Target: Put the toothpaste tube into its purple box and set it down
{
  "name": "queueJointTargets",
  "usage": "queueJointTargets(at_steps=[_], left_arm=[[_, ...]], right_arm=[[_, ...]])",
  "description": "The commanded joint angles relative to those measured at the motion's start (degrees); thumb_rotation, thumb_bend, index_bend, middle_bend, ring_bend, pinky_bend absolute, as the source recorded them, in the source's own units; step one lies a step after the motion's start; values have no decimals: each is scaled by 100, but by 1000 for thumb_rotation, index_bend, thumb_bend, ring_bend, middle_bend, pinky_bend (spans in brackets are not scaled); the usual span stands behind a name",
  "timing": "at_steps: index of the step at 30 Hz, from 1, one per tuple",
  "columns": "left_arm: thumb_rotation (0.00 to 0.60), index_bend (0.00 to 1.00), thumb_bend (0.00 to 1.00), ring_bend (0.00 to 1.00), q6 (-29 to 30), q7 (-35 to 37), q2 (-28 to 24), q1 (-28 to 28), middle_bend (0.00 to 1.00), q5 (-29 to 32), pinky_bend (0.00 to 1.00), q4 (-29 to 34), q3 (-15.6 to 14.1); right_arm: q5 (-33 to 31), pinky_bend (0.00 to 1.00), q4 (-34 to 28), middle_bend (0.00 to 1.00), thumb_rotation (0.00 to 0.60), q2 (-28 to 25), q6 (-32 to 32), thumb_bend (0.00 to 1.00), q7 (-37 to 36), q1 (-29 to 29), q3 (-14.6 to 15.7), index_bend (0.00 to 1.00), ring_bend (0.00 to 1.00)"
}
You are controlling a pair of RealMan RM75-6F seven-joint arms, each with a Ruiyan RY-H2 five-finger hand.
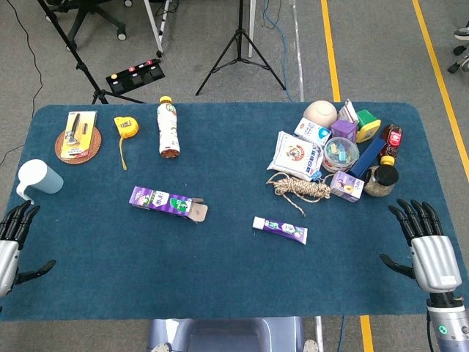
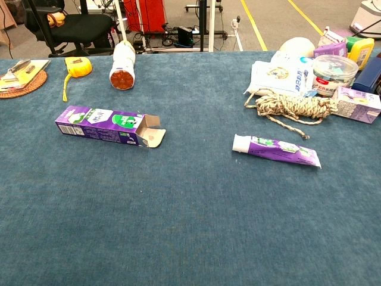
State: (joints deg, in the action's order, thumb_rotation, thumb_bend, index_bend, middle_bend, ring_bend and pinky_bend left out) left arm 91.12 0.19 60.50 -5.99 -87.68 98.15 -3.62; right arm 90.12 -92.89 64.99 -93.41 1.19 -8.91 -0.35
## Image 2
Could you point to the purple toothpaste tube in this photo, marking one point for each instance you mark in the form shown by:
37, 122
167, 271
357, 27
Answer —
274, 150

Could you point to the purple and green packet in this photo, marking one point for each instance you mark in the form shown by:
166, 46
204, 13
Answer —
95, 125

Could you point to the black box device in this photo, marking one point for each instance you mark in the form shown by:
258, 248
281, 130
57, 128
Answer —
185, 35

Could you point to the small purple box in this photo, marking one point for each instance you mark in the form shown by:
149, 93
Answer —
330, 49

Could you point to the dark blue long box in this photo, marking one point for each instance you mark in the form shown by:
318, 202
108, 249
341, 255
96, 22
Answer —
367, 76

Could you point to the blue table mat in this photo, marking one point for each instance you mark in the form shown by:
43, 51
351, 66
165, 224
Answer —
190, 208

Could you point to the tea bottle white label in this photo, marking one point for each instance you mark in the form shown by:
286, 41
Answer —
123, 62

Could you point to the white flour bag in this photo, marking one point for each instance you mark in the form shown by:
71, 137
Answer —
276, 77

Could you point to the white power strip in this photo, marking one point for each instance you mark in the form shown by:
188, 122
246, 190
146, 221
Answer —
235, 22

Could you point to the red cabinet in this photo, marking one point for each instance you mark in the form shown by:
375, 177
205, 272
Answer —
149, 15

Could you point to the yellow tape measure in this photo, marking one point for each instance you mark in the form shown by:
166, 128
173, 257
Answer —
78, 67

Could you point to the beige bowl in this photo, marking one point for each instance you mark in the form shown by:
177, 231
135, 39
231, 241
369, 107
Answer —
297, 46

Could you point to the black office chair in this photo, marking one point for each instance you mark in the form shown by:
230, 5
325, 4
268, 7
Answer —
83, 26

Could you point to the clear tub of clips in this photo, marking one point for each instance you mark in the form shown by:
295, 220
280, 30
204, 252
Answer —
334, 74

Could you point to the round woven coaster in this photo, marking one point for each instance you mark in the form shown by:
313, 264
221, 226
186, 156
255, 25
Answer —
34, 86

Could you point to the purple drink carton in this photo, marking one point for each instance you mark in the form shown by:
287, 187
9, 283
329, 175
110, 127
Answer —
354, 104

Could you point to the white purple pouch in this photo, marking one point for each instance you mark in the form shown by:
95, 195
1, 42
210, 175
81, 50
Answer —
330, 37

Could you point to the yellow brown plush toy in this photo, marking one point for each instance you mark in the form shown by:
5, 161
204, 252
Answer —
56, 19

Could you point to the yellow razor blister pack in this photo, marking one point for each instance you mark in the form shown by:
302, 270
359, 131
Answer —
18, 74

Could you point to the black light stand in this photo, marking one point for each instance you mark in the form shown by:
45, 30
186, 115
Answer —
41, 26

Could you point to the yellow container green lid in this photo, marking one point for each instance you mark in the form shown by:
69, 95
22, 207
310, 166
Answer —
361, 50

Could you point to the white machine housing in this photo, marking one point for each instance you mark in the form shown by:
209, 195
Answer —
366, 18

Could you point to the wooden board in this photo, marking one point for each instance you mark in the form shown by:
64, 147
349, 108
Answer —
7, 18

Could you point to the white straight frame leg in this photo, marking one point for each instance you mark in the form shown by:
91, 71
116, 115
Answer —
211, 24

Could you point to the white slanted frame leg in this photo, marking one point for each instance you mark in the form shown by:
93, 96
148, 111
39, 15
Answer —
120, 18

